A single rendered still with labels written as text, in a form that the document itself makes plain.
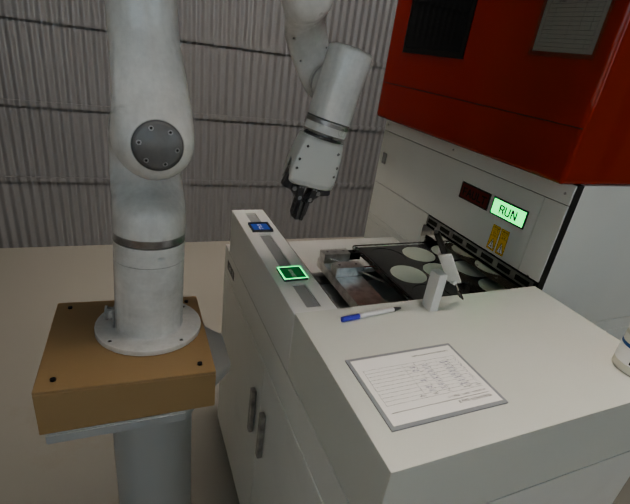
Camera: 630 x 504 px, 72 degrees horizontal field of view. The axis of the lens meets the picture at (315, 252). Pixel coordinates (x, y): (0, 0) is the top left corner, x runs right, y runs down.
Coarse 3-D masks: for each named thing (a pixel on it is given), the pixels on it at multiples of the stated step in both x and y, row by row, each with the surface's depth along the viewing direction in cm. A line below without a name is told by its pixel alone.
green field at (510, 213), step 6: (498, 204) 114; (504, 204) 112; (492, 210) 116; (498, 210) 114; (504, 210) 113; (510, 210) 111; (516, 210) 109; (504, 216) 113; (510, 216) 111; (516, 216) 109; (522, 216) 107; (516, 222) 109; (522, 222) 108
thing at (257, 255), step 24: (240, 216) 122; (264, 216) 125; (240, 240) 118; (264, 240) 111; (240, 264) 120; (264, 264) 98; (288, 264) 101; (264, 288) 99; (288, 288) 90; (312, 288) 91; (264, 312) 100; (288, 312) 84; (288, 336) 85; (288, 360) 86
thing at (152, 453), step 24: (216, 336) 95; (216, 360) 88; (216, 384) 84; (72, 432) 69; (96, 432) 70; (120, 432) 86; (144, 432) 84; (168, 432) 87; (120, 456) 89; (144, 456) 87; (168, 456) 90; (120, 480) 93; (144, 480) 90; (168, 480) 93
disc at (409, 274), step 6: (390, 270) 118; (396, 270) 118; (402, 270) 118; (408, 270) 119; (414, 270) 119; (420, 270) 120; (396, 276) 115; (402, 276) 115; (408, 276) 116; (414, 276) 116; (420, 276) 117; (426, 276) 117; (414, 282) 113; (420, 282) 113
